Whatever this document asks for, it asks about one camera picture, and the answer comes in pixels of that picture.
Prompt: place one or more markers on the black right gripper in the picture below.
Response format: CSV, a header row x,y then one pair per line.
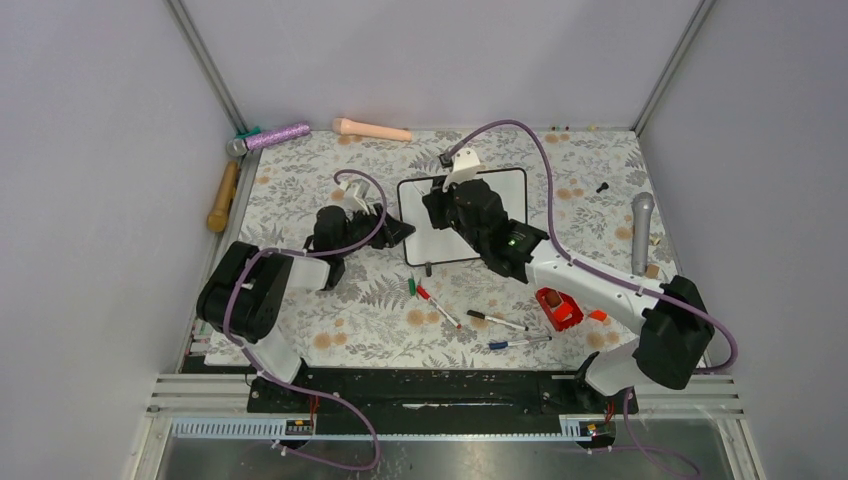
x,y
435,202

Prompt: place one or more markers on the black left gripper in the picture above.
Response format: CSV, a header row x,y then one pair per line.
x,y
391,232

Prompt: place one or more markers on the white whiteboard black frame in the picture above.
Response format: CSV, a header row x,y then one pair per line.
x,y
429,245

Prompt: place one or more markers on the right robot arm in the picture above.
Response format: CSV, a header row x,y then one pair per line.
x,y
666,319

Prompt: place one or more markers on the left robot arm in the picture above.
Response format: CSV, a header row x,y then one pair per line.
x,y
243,296

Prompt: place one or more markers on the red marker pen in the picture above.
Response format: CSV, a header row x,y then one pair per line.
x,y
427,297

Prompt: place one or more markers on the black marker pen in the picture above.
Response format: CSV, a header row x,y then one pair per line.
x,y
492,319

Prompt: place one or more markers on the pink microphone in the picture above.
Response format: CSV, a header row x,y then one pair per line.
x,y
345,126

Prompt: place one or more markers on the red plastic box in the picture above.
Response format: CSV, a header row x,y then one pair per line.
x,y
561,310

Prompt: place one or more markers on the blue marker pen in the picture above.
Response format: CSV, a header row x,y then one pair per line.
x,y
501,345

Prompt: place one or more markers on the small orange block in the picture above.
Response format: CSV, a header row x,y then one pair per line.
x,y
598,315

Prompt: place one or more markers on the silver microphone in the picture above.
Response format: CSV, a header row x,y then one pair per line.
x,y
642,207

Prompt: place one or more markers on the gold microphone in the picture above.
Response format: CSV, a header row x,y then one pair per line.
x,y
218,216

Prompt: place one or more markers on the purple glitter microphone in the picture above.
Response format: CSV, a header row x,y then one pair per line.
x,y
258,139

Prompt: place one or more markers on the small wooden cube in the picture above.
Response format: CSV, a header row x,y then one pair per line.
x,y
652,271

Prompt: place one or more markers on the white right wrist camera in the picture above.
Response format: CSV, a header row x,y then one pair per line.
x,y
466,165

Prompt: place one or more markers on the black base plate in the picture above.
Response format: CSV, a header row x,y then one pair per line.
x,y
450,402

